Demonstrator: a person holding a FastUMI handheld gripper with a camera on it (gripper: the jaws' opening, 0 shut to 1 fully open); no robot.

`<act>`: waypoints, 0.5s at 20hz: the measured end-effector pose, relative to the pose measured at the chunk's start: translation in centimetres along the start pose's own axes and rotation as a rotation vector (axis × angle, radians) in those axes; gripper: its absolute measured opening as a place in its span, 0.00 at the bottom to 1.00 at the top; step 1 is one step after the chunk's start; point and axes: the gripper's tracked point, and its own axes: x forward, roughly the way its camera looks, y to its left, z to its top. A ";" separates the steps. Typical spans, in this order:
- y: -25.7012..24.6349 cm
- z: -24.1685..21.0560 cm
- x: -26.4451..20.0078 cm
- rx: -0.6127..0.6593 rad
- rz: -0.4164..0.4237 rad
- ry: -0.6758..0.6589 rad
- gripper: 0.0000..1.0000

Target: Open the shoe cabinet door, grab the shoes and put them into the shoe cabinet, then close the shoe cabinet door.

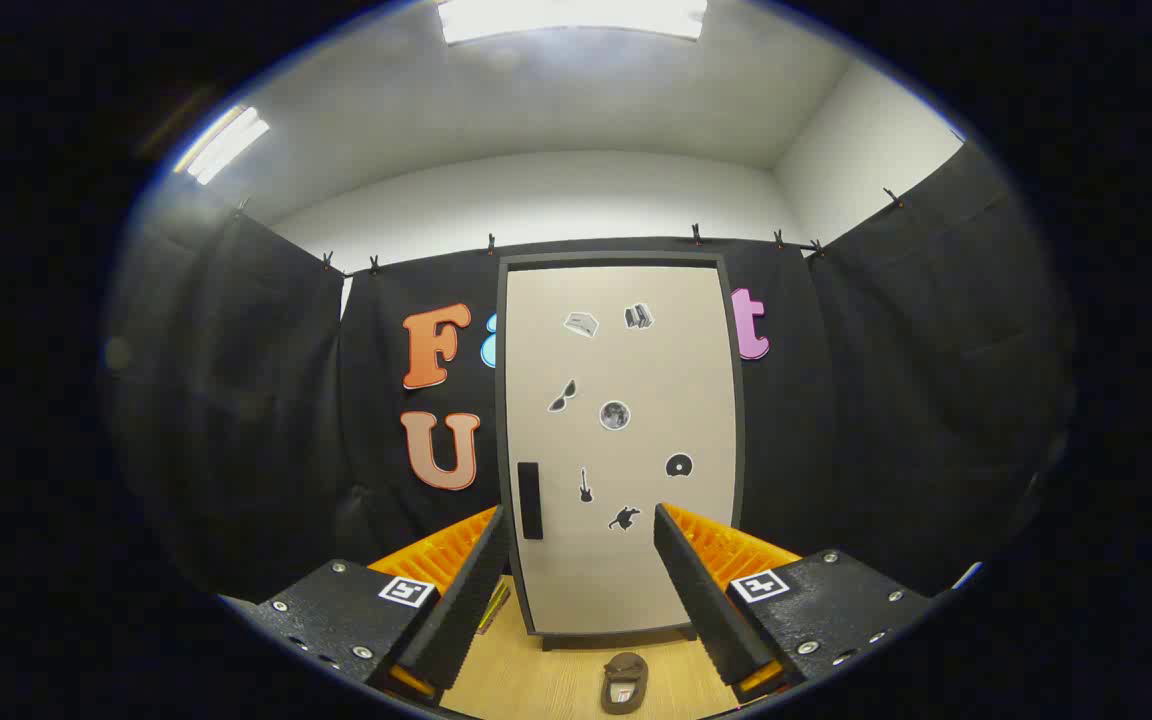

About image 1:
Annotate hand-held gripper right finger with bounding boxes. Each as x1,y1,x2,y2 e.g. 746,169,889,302
652,502,937,706

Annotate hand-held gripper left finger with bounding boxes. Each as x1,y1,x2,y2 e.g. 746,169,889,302
254,505,515,706

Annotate beige shoe cabinet door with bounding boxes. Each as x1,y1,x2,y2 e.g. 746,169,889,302
506,265,742,634

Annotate brown fuzzy shoe with bow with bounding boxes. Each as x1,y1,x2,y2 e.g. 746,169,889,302
601,652,650,715

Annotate dark grey shoe cabinet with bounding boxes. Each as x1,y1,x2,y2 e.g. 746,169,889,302
494,252,749,653

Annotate book with neon yellow edge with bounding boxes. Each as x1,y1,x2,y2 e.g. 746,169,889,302
476,582,512,636

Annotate black backdrop cloth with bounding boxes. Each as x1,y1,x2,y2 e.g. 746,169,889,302
106,140,1077,601

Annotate row of black clips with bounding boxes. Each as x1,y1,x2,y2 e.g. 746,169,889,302
236,188,905,276

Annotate long ceiling light strip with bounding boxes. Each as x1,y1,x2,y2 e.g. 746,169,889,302
174,105,272,186

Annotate rectangular ceiling light panel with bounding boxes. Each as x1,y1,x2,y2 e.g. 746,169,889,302
436,0,709,46

